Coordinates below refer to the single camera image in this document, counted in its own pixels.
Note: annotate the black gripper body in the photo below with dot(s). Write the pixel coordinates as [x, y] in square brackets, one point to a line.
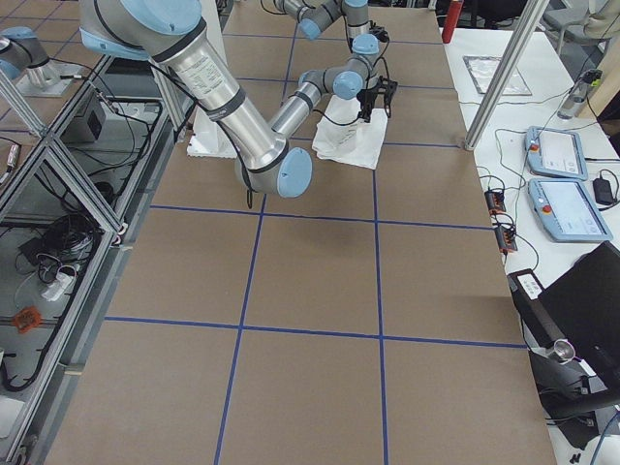
[366, 100]

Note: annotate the white long sleeve printed shirt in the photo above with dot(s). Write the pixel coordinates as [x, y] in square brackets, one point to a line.
[358, 143]

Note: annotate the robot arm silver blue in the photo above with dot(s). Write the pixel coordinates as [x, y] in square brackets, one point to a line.
[174, 34]
[313, 21]

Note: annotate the silver foil framed sheet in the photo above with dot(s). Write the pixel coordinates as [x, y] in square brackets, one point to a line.
[482, 70]

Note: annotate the red cylinder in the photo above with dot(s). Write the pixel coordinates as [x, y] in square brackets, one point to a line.
[451, 20]

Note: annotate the upper orange black connector box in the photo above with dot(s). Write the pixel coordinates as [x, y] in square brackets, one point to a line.
[495, 202]

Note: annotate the orange black connector box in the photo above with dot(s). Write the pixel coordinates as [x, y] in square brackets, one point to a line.
[495, 202]
[505, 239]

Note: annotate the upper blue teach pendant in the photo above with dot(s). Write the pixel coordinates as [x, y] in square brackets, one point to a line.
[555, 153]

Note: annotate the blue teach pendant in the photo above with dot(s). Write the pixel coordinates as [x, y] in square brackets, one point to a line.
[555, 153]
[566, 211]

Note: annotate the lower orange black connector box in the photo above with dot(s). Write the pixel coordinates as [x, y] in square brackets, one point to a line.
[505, 239]

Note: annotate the clear water bottle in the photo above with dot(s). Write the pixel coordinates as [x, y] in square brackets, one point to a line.
[577, 97]

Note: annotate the lower blue teach pendant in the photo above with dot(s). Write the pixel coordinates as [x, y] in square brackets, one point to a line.
[566, 211]

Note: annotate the black power adapter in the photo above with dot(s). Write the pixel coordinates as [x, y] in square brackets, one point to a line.
[602, 191]

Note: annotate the black laptop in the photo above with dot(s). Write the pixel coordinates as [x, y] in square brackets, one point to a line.
[581, 306]

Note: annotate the silver metal cup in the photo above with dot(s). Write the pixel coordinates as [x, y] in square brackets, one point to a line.
[563, 351]

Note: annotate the orange clamp part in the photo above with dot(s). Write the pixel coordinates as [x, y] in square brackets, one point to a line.
[26, 319]

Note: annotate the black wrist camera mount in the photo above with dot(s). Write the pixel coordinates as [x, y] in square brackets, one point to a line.
[386, 88]
[379, 32]

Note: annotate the white camera post with base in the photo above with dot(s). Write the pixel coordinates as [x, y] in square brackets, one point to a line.
[208, 139]

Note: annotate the aluminium frame post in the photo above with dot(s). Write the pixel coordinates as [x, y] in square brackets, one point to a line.
[519, 40]

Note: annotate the aluminium lattice frame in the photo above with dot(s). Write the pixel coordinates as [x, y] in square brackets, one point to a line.
[84, 141]

